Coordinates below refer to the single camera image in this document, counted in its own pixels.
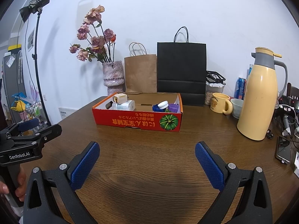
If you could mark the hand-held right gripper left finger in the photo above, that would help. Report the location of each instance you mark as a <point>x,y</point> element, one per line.
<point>85,165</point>

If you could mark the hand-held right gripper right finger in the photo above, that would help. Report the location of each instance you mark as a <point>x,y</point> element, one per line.
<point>209,165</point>

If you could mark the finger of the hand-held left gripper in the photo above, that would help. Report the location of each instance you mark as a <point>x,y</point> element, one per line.
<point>50,134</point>
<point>28,124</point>

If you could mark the red cardboard box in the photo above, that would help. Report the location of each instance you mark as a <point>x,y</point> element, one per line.
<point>130,121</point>

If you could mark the purple ribbed cap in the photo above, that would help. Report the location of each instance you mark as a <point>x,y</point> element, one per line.
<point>174,108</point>

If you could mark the translucent white plastic bottle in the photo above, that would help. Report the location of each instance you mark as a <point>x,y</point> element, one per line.
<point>125,105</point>

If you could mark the beige square plug box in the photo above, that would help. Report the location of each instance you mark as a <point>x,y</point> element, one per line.
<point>120,98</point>

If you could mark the small white ribbed cap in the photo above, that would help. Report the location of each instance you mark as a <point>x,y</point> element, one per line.
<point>163,104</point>

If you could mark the blue ribbed cap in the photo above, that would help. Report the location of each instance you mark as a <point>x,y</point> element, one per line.
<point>156,108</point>

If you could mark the person's left hand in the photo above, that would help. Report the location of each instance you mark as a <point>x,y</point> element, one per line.
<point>22,186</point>

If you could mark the blue and yellow bags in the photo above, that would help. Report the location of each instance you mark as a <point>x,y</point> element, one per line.
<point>19,103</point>

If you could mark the grey fridge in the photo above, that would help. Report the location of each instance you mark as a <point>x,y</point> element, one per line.
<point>11,79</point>

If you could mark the black light stand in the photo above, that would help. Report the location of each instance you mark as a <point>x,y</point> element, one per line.
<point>37,74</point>

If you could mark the yellow bear mug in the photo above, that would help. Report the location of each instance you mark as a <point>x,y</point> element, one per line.
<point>217,103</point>

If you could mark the white cup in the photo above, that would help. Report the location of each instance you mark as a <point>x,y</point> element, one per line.
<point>237,108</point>

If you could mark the small black plug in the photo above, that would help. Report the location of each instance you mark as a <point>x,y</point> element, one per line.
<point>269,134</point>

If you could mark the black smartphone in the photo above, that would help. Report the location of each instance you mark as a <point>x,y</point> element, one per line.
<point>283,149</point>

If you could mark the yellow box on fridge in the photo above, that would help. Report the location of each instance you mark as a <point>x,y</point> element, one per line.
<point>14,47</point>

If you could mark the clear container with black lid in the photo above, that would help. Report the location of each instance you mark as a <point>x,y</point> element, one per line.
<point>213,86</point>

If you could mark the yellow thermos jug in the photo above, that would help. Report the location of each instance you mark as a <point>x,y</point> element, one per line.
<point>259,102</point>

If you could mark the blue drink can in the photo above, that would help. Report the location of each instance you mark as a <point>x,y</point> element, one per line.
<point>239,88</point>

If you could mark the pink textured vase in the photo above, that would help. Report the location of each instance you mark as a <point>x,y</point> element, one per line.
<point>113,74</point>

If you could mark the white and purple box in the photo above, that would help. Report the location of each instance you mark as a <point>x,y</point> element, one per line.
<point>296,165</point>

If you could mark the black paper bag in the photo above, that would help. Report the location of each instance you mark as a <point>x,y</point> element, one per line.
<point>181,70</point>

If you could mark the glass bottle with blue cap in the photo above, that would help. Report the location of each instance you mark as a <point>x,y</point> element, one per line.
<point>250,71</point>

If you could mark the dried pink roses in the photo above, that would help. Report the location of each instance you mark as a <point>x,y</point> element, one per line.
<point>95,39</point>

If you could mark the brown paper bag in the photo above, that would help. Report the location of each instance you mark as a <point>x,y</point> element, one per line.
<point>140,74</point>

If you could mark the dark wooden chair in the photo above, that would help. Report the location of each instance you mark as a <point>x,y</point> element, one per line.
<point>293,91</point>

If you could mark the black studio light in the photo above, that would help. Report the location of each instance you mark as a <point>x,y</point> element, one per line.
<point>37,2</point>

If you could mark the wall picture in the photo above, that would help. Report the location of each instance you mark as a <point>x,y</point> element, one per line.
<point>30,40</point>

